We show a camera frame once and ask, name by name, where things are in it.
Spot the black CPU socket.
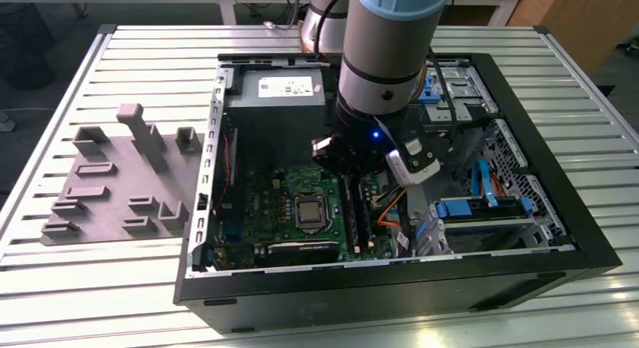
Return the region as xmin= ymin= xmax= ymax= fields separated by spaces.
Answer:
xmin=291 ymin=192 xmax=331 ymax=233

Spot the grey power supply unit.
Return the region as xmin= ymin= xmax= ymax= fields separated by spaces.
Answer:
xmin=227 ymin=69 xmax=341 ymax=169

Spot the silver CPU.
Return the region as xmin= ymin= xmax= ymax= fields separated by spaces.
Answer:
xmin=298 ymin=202 xmax=325 ymax=222

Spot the blue disk carrier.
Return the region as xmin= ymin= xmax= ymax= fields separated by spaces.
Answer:
xmin=437 ymin=197 xmax=534 ymax=220
xmin=418 ymin=78 xmax=446 ymax=105

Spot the green motherboard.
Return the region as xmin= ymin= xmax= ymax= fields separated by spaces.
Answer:
xmin=217 ymin=164 xmax=395 ymax=269

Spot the black case fan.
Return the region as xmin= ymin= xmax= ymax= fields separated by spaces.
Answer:
xmin=219 ymin=114 xmax=241 ymax=214

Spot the silver disk bay cage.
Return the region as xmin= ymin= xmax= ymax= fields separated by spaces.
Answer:
xmin=429 ymin=196 xmax=554 ymax=255
xmin=422 ymin=61 xmax=501 ymax=149

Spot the black graphics card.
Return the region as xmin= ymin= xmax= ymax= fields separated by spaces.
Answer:
xmin=253 ymin=238 xmax=341 ymax=269

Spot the black PC case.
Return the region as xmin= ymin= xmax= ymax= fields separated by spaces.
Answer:
xmin=173 ymin=52 xmax=625 ymax=334

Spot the blue VGA port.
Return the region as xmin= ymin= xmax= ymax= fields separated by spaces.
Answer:
xmin=198 ymin=246 xmax=221 ymax=271

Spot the grey parts rack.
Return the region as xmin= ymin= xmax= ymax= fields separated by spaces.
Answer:
xmin=40 ymin=103 xmax=209 ymax=248

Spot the wooden cabinet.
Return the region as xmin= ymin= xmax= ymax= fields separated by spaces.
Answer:
xmin=506 ymin=0 xmax=639 ymax=78

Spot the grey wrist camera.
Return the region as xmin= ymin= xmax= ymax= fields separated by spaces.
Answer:
xmin=383 ymin=137 xmax=443 ymax=188

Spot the orange wire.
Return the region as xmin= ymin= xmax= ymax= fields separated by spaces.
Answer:
xmin=374 ymin=186 xmax=415 ymax=228

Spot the red black twisted wire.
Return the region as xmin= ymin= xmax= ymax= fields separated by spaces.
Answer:
xmin=213 ymin=132 xmax=237 ymax=215

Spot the blue flat data wire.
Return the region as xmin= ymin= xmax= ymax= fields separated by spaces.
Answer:
xmin=471 ymin=159 xmax=501 ymax=209

